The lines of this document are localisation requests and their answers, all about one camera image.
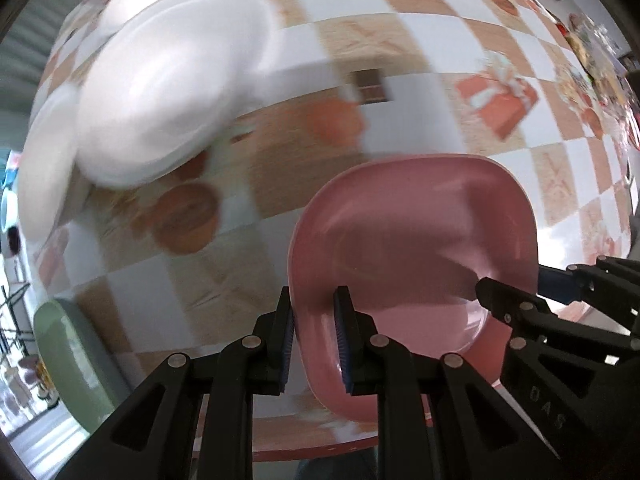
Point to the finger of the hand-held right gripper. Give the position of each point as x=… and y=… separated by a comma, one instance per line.
x=555, y=285
x=525, y=312

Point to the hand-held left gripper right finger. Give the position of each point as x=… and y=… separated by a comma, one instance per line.
x=345, y=345

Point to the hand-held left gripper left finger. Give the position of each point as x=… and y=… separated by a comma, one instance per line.
x=287, y=345

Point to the pink square plate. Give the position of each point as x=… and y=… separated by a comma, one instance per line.
x=400, y=240

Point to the white bowl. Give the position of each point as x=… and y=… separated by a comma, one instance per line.
x=155, y=95
x=245, y=25

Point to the green plate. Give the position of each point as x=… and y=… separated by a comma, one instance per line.
x=75, y=360

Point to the checkered printed tablecloth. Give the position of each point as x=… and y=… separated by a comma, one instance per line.
x=425, y=50

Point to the black folding rack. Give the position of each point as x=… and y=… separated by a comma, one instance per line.
x=12, y=310

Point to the white plate at left edge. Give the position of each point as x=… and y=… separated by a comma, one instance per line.
x=45, y=170

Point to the light blue basin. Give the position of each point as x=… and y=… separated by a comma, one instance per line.
x=5, y=207

